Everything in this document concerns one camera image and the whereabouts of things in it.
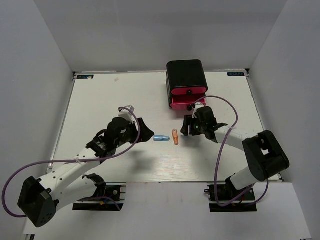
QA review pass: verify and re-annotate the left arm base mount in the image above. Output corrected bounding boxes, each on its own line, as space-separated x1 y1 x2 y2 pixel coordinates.
72 183 126 212

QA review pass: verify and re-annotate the corner label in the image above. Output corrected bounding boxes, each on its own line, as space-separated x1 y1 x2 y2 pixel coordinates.
76 74 94 80
227 72 245 77

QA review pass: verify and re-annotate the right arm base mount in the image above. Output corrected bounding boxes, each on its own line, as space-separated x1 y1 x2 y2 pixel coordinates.
204 184 257 213

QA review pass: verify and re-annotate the left corner label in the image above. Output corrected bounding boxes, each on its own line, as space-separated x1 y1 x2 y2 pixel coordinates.
76 74 94 80

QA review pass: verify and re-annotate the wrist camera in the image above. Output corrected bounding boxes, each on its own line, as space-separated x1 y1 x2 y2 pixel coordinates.
192 101 206 118
118 105 135 123

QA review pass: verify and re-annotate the right corner label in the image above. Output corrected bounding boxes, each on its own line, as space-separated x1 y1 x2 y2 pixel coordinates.
227 72 245 77

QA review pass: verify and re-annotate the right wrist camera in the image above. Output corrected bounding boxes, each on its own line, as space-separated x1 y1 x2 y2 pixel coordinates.
192 101 206 118

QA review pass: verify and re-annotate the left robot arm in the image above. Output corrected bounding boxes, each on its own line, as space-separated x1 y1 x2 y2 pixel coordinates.
17 116 155 228

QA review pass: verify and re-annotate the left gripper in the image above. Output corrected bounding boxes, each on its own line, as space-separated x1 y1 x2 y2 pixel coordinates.
115 118 155 148

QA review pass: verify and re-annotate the blue correction tape case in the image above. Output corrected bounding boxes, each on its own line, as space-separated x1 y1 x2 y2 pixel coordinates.
153 135 170 142

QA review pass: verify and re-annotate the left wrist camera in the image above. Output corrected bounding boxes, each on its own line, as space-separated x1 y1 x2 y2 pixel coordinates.
118 105 135 123

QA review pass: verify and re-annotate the orange correction tape case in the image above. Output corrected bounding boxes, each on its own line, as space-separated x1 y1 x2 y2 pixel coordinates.
171 129 179 146

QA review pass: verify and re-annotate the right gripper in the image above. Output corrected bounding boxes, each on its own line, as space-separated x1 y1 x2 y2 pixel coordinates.
181 114 207 136

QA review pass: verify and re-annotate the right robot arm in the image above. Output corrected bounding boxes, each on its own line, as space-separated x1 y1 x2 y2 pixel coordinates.
180 106 290 201

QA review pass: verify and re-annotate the black drawer cabinet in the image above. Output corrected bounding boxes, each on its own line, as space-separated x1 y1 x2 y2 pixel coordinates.
166 59 208 101

